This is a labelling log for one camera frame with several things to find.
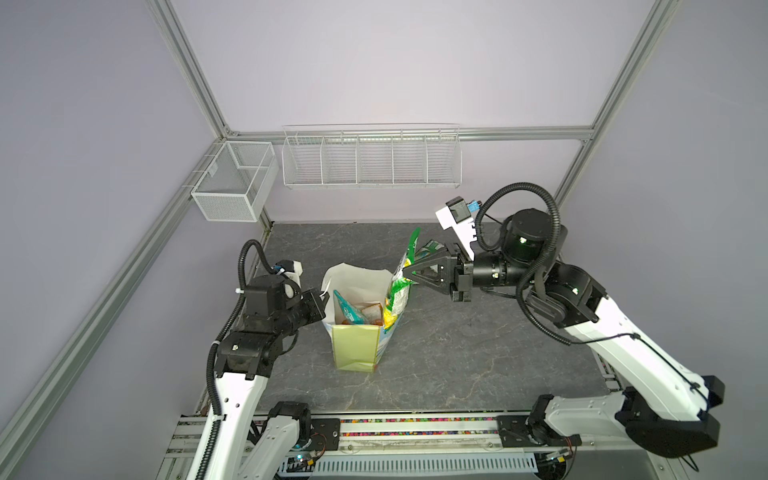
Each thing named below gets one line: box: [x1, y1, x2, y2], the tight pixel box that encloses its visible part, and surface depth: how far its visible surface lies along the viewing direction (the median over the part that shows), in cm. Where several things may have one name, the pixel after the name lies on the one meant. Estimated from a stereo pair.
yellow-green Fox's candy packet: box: [383, 228, 420, 329], surface depth 50 cm
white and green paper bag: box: [321, 262, 404, 373], surface depth 73 cm
